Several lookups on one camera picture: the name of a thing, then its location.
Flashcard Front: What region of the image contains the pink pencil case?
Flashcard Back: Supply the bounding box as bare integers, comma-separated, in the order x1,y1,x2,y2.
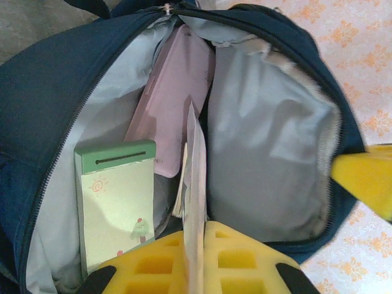
124,24,217,178

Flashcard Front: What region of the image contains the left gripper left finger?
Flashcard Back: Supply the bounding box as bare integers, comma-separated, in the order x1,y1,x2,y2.
78,229,188,294

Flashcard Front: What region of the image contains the navy blue backpack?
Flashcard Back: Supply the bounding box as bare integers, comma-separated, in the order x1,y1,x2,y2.
0,0,368,294

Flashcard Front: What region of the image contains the clear plastic stationery pack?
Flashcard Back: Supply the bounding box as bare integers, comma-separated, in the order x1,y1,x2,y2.
180,100,209,294

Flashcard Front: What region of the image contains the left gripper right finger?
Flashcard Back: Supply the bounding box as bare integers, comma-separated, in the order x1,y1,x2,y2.
203,220,319,294

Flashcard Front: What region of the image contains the green notepad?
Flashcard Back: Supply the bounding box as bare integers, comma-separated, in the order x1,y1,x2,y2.
73,139,157,276

